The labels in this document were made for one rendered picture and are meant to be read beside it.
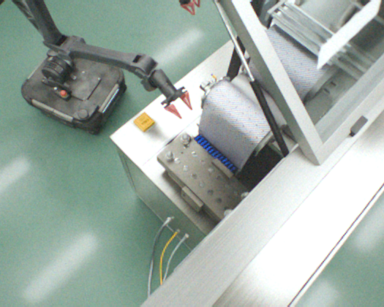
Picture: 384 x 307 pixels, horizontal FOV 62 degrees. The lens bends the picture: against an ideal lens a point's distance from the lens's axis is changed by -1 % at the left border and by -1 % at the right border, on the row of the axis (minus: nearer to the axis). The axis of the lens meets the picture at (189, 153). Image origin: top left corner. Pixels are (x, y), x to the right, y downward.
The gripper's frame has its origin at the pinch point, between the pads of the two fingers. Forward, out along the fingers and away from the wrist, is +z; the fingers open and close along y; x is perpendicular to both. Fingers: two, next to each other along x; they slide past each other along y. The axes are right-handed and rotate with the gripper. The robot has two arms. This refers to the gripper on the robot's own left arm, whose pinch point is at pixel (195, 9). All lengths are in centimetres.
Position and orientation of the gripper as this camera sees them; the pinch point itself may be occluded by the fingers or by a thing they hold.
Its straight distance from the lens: 171.4
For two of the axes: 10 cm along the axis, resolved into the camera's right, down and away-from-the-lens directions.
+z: 4.0, 5.3, 7.5
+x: -8.2, -1.8, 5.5
